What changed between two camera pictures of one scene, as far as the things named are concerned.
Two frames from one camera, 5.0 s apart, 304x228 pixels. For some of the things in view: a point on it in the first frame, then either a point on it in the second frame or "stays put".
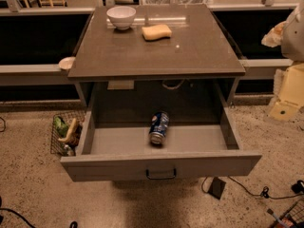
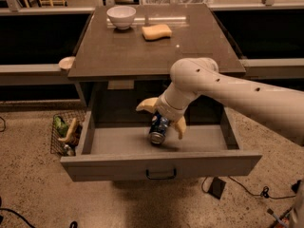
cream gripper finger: x=274 y=38 -> x=173 y=104
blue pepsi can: x=158 y=127 stays put
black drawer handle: x=160 y=178 stays put
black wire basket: x=66 y=132 stays put
